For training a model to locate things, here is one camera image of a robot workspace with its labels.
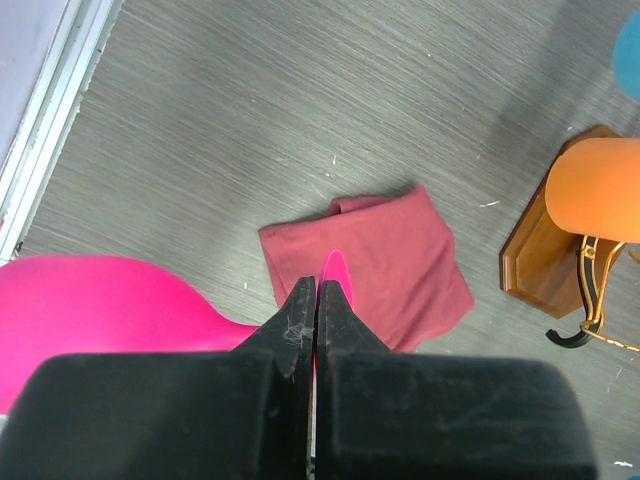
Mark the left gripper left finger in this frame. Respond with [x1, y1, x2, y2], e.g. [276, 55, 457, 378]
[1, 277, 316, 479]

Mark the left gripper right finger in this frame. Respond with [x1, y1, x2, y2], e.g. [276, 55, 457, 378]
[315, 281, 598, 479]

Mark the pink wine glass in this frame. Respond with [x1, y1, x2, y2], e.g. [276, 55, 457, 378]
[0, 249, 359, 414]

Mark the orange wine glass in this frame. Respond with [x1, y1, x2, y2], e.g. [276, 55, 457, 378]
[545, 138, 639, 243]

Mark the blue wine glass back left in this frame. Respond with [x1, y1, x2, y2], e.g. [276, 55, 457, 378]
[612, 11, 640, 101]

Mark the dark red cloth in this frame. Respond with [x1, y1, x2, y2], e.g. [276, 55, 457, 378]
[259, 186, 474, 352]

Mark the gold wire wine glass rack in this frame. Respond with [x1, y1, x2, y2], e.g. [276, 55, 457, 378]
[500, 125, 639, 352]

